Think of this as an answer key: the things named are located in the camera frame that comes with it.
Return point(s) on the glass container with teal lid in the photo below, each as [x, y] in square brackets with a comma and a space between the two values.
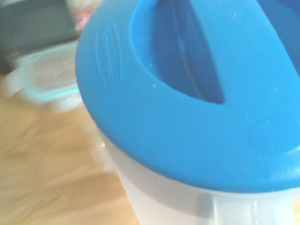
[51, 72]

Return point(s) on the jar with red checked lid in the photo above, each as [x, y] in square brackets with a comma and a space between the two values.
[80, 20]

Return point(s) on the square container with black lid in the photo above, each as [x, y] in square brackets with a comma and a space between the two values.
[32, 28]

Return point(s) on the translucent pitcher with blue lid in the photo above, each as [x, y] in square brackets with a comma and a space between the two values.
[175, 129]

